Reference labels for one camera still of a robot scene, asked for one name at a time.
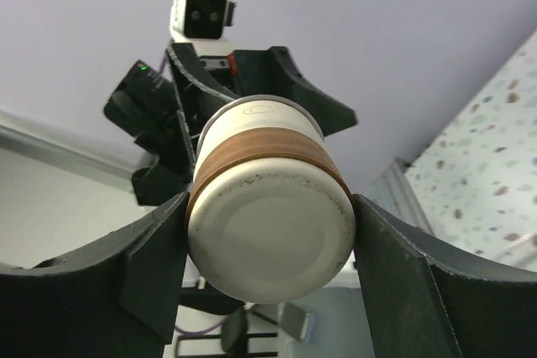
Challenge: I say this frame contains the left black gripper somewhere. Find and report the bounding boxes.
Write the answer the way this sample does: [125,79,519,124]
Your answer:
[166,43,357,165]

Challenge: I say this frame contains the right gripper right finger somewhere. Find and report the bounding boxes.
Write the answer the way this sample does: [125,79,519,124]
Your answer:
[354,195,536,357]

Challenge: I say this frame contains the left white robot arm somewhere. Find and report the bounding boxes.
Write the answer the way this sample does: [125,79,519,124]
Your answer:
[103,43,358,206]

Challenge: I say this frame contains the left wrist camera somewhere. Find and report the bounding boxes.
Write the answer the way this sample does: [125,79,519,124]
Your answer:
[169,0,237,57]

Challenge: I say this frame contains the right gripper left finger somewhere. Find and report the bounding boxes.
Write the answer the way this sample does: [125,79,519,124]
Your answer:
[1,193,189,357]

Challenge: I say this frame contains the steel cup back row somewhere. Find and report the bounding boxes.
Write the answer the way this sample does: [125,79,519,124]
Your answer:
[185,95,356,304]

